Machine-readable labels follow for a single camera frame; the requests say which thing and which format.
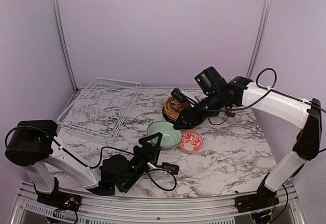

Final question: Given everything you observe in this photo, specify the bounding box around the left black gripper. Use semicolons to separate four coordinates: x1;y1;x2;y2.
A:
122;132;163;193

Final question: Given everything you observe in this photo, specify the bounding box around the yellow polka dot plate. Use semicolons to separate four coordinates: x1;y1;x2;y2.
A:
165;96;180;117

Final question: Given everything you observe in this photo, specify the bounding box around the cream brown cup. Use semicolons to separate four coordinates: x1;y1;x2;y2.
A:
225;111;236;117

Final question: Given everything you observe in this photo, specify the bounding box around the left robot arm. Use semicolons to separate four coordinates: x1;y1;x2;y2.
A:
5;120;162;206

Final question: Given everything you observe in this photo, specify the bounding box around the dark red floral plate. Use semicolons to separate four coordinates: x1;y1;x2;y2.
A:
170;97;191;113

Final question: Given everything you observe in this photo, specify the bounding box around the pale green glass bowl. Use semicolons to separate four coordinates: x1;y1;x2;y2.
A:
147;121;182;150

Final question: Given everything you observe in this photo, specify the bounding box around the black rimmed cream plate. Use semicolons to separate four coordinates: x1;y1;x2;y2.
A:
162;107;179;123

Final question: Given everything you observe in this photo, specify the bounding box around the white wire dish rack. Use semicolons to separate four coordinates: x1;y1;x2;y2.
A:
57;77;141;145

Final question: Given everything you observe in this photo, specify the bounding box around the white red patterned bowl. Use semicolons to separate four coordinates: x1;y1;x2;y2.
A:
179;130;204;153

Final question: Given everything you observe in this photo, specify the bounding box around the aluminium front rail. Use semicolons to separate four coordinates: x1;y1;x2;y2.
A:
3;182;307;223

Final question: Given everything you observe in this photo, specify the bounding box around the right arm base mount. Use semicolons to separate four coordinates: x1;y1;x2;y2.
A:
235;193;280;213

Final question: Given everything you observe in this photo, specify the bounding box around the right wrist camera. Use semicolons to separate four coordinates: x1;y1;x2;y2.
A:
171;88;197;105

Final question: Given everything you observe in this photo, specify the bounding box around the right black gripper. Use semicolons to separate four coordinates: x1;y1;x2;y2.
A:
173;90;225;129

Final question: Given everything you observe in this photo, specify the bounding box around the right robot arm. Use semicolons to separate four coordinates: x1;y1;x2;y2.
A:
174;66;324;208

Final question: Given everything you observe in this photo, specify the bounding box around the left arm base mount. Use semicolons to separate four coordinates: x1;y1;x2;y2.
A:
37;192;82;211

